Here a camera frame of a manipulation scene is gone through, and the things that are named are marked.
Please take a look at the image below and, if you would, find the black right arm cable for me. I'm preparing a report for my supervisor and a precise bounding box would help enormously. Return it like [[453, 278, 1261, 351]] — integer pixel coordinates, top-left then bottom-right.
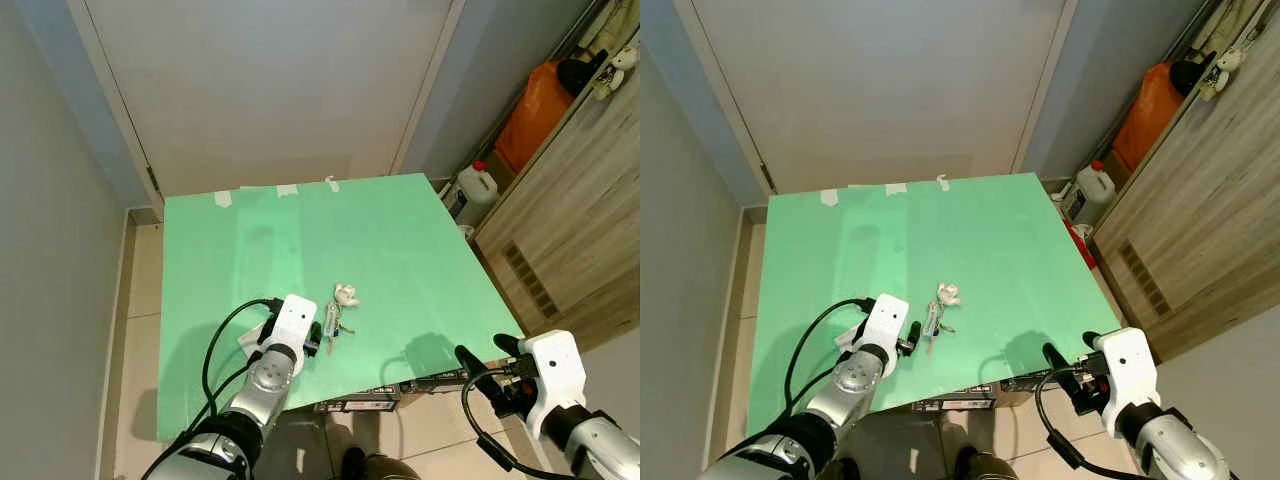
[[461, 368, 549, 477], [1035, 366, 1129, 473]]

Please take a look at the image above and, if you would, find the silver bunch of keys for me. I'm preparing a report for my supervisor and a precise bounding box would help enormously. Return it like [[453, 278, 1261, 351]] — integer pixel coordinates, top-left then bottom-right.
[[323, 303, 355, 349], [922, 301, 957, 353]]

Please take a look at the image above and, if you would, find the black round cap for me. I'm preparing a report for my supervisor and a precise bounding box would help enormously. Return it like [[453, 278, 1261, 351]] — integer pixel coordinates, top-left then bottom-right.
[[556, 50, 607, 98], [1169, 51, 1217, 99]]

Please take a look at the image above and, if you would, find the orange bag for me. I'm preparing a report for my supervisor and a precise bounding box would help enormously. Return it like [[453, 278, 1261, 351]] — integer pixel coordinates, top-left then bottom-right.
[[1112, 61, 1189, 172], [494, 60, 578, 174]]

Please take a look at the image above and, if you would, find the beige cloth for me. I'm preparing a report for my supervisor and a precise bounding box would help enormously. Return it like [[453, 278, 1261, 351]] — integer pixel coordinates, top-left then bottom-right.
[[588, 0, 641, 53], [1213, 0, 1280, 53]]

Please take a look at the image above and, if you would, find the dark robot foot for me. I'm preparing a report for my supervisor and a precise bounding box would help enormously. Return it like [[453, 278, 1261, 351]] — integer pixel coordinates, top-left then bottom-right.
[[339, 447, 423, 480], [953, 447, 1023, 480]]

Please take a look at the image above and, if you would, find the white jug with red cap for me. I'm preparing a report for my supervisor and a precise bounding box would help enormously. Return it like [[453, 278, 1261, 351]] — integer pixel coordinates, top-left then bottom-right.
[[454, 160, 500, 224], [1067, 160, 1117, 224]]

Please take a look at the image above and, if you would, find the wooden cabinet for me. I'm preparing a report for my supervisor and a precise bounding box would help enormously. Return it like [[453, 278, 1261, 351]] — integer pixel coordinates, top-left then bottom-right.
[[472, 58, 641, 353], [1088, 48, 1280, 363]]

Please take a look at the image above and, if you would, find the white door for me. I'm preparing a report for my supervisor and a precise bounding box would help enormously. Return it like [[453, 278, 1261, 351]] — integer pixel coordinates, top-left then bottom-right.
[[690, 0, 1083, 193], [84, 0, 467, 197]]

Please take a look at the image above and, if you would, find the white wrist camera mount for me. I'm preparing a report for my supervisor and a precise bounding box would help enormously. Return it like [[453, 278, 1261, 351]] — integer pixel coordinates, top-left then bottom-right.
[[240, 294, 319, 353], [1093, 327, 1161, 423], [518, 330, 587, 423], [838, 293, 911, 353]]

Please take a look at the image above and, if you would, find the white plush toy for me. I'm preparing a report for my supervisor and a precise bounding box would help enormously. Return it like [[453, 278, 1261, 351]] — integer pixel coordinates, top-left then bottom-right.
[[1203, 45, 1247, 101], [592, 44, 641, 101]]

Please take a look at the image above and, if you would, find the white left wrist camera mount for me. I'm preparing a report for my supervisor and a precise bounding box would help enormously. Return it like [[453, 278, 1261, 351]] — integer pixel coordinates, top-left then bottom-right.
[[240, 294, 319, 353], [838, 293, 911, 353]]

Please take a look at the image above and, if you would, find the green foam board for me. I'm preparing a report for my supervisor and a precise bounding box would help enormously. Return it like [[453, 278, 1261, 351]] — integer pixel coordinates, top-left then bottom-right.
[[745, 171, 1127, 439], [155, 173, 527, 443]]

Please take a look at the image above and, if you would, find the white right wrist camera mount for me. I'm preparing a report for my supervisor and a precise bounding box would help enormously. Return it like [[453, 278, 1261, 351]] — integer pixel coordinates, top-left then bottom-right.
[[518, 330, 587, 423], [1093, 327, 1161, 423]]

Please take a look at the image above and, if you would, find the red object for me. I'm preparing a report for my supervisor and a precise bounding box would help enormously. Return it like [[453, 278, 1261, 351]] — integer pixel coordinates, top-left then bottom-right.
[[1062, 222, 1097, 269]]

